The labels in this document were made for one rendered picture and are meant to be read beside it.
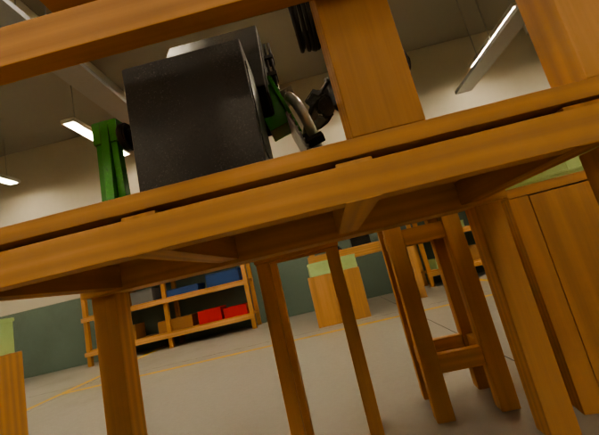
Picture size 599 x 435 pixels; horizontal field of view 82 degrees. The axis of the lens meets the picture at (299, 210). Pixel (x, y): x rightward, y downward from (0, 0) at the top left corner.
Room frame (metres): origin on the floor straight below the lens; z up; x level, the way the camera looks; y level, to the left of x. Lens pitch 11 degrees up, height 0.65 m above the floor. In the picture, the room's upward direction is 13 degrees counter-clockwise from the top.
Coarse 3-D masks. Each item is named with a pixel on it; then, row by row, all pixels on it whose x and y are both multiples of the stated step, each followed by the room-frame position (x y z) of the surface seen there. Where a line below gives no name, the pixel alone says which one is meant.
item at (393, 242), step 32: (448, 224) 1.43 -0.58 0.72; (384, 256) 1.70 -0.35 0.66; (448, 256) 1.50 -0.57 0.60; (416, 288) 1.45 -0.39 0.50; (448, 288) 1.68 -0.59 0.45; (480, 288) 1.43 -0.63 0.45; (416, 320) 1.46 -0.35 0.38; (480, 320) 1.43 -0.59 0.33; (416, 352) 1.50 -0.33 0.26; (448, 352) 1.47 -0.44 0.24; (480, 352) 1.45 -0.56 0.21; (480, 384) 1.67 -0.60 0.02; (512, 384) 1.43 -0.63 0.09; (448, 416) 1.46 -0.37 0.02
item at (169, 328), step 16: (224, 272) 6.11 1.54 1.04; (240, 272) 6.20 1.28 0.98; (160, 288) 6.12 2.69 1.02; (176, 288) 6.16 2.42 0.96; (192, 288) 6.17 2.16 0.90; (208, 288) 6.10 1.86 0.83; (224, 288) 6.04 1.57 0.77; (144, 304) 6.09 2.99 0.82; (160, 304) 6.08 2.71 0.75; (176, 304) 6.55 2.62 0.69; (240, 304) 6.52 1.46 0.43; (256, 304) 6.50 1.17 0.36; (176, 320) 6.19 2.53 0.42; (192, 320) 6.21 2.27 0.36; (208, 320) 6.14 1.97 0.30; (224, 320) 6.09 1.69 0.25; (240, 320) 6.03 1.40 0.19; (144, 336) 6.52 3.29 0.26; (160, 336) 6.08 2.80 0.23; (96, 352) 6.13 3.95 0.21
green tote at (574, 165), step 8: (584, 152) 1.26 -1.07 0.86; (568, 160) 1.28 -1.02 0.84; (576, 160) 1.28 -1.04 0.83; (552, 168) 1.31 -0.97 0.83; (560, 168) 1.30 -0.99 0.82; (568, 168) 1.28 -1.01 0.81; (576, 168) 1.28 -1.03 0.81; (536, 176) 1.33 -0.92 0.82; (544, 176) 1.31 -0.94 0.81; (552, 176) 1.31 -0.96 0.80; (520, 184) 1.34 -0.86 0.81; (528, 184) 1.34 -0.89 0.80
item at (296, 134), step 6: (288, 114) 0.87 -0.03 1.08; (288, 120) 0.92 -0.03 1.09; (294, 120) 0.88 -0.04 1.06; (294, 126) 0.87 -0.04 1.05; (294, 132) 0.92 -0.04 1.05; (300, 132) 0.88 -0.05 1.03; (294, 138) 1.01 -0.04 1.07; (300, 138) 0.87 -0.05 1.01; (300, 144) 0.95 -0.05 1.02; (306, 144) 0.87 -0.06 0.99; (300, 150) 1.02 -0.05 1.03
